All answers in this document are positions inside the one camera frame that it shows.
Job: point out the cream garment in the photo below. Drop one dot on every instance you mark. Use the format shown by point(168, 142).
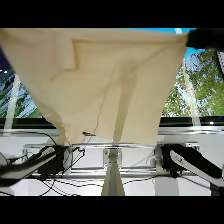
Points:
point(110, 83)

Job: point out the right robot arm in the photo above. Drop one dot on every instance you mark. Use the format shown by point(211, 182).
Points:
point(193, 160)

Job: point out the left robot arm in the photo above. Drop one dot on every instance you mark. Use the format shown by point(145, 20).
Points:
point(30, 163)

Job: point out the silver frame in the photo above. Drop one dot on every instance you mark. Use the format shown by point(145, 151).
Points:
point(113, 166)

